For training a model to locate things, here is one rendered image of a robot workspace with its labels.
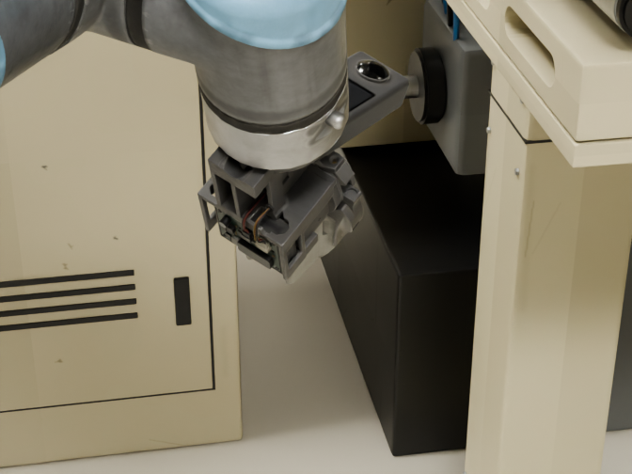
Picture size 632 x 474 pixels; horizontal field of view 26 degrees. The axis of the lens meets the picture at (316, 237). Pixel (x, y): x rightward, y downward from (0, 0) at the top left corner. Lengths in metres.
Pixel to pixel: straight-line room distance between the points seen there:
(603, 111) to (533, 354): 0.61
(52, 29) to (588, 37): 0.42
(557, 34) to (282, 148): 0.26
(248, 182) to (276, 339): 1.34
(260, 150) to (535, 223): 0.66
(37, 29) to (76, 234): 1.07
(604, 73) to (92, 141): 0.88
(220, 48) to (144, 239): 1.04
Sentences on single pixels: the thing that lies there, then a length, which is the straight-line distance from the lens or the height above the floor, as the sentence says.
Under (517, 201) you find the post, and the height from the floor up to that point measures 0.55.
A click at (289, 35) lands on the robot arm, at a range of 0.72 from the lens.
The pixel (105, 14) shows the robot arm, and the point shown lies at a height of 0.95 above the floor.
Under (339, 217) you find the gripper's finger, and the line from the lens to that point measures 0.96.
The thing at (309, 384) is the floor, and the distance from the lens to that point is 2.07.
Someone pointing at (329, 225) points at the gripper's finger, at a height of 0.74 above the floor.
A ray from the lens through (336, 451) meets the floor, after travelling 1.95.
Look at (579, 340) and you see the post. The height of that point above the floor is 0.37.
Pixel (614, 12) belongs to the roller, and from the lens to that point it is 0.95.
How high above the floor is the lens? 1.22
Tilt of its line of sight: 30 degrees down
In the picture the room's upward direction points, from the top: straight up
